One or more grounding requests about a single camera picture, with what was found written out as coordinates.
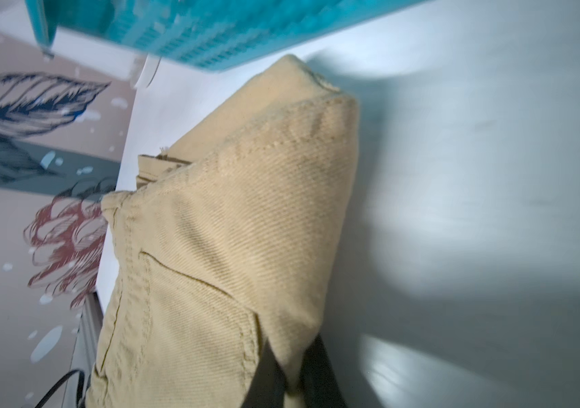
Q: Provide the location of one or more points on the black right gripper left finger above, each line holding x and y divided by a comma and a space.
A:
268, 386

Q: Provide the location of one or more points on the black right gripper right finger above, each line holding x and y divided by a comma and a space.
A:
317, 379

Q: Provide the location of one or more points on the khaki pants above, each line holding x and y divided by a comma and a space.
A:
228, 241

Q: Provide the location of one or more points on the teal plastic basket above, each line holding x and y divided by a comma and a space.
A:
209, 35

